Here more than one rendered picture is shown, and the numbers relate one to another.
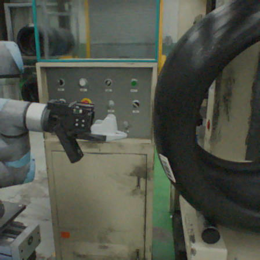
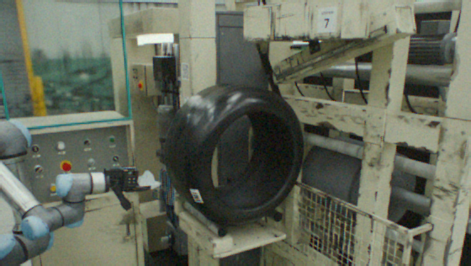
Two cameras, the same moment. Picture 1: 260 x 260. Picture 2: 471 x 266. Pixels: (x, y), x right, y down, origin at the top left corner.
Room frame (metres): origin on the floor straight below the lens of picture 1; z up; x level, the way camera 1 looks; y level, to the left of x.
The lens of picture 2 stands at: (-0.60, 0.60, 1.61)
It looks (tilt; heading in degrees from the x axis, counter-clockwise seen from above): 17 degrees down; 325
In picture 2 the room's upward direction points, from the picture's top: 1 degrees counter-clockwise
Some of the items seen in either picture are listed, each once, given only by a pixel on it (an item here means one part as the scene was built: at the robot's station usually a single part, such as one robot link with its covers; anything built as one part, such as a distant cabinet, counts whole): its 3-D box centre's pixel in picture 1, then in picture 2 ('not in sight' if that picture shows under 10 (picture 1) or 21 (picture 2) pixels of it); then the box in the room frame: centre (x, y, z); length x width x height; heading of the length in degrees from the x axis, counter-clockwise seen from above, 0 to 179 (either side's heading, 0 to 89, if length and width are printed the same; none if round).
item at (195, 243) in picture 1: (198, 216); (203, 229); (0.74, -0.22, 0.84); 0.36 x 0.09 x 0.06; 174
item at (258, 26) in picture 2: not in sight; (308, 22); (0.57, -0.64, 1.71); 0.61 x 0.25 x 0.15; 174
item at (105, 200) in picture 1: (105, 173); (82, 232); (1.44, 0.13, 0.63); 0.56 x 0.41 x 1.27; 84
